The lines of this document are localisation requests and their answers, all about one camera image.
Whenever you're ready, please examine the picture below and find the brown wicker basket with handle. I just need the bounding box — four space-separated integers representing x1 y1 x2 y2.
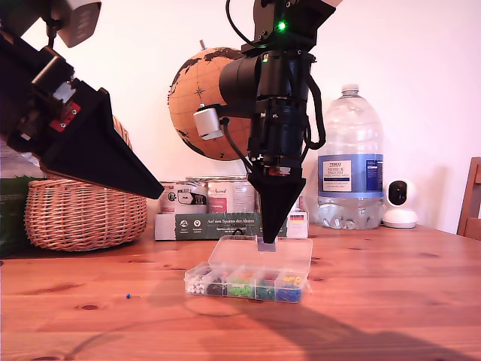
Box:
24 116 148 252

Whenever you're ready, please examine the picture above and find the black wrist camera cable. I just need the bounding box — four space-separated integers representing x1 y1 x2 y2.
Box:
219 117 255 174
44 17 65 50

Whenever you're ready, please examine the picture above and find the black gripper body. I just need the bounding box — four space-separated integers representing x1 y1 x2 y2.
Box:
247 100 308 169

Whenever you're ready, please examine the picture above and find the cork globe on metal stand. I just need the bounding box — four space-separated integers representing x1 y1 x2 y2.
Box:
165 39 260 182

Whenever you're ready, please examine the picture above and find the wooden chair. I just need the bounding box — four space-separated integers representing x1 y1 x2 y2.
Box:
456 156 481 241

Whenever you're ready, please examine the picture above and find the dark green bag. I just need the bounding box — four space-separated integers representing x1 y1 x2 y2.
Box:
0 176 31 256

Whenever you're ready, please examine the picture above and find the can with black-white label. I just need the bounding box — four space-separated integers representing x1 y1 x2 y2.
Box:
158 180 208 215

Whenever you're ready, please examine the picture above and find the can with pink label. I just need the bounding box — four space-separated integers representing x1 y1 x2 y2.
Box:
207 179 256 214

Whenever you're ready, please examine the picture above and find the cardboard can tray green print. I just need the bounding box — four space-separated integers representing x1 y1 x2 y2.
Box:
153 211 310 242

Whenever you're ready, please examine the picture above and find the clear plastic pin organiser box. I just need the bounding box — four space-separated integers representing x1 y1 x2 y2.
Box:
183 235 314 305

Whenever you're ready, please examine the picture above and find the black looping wrist cable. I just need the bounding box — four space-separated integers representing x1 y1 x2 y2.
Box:
300 56 327 155

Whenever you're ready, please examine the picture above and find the can with plain white label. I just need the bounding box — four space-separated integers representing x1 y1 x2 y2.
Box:
255 179 306 214

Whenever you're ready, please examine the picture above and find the pale grey wrist camera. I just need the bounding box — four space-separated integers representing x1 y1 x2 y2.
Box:
56 0 102 49
192 103 259 141

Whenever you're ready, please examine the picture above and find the small white round camera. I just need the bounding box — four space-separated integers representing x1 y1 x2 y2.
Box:
381 179 419 229

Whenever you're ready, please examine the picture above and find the large clear water bottle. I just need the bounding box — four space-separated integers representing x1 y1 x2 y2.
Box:
316 83 385 231

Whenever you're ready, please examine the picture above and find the black upper arm cable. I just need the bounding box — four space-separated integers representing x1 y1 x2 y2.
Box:
225 0 266 49

